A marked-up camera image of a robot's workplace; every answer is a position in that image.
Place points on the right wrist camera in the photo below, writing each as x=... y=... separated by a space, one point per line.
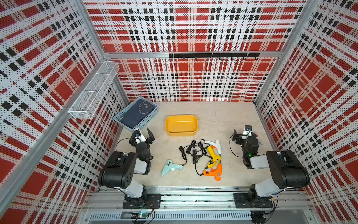
x=247 y=132

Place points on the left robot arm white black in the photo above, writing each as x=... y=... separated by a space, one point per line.
x=120 y=168

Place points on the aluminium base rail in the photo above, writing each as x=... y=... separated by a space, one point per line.
x=197 y=205

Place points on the green circuit board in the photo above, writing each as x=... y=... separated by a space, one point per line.
x=140 y=215

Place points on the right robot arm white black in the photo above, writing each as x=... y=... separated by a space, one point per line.
x=286 y=171

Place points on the light blue perforated basket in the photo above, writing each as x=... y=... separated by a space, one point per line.
x=144 y=122

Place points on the black hook rail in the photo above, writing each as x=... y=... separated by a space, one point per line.
x=243 y=55

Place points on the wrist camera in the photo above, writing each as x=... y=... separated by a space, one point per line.
x=137 y=134
x=247 y=132

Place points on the white glue gun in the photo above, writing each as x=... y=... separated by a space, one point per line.
x=217 y=145

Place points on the dark blue folded cloth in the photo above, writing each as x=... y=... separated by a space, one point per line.
x=137 y=113

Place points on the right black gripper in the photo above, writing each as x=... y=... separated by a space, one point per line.
x=245 y=139

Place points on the mint green glue gun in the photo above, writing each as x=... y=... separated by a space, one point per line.
x=170 y=166

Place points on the yellow glue gun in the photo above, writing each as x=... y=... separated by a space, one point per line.
x=216 y=159

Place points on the yellow plastic storage box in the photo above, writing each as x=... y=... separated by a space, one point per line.
x=181 y=125

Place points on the white wire mesh shelf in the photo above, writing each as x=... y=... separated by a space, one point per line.
x=90 y=98

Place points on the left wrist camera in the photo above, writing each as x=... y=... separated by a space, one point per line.
x=137 y=134

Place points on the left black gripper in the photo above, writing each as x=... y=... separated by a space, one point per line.
x=142 y=140

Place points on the orange glue gun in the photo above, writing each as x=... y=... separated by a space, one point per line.
x=216 y=173

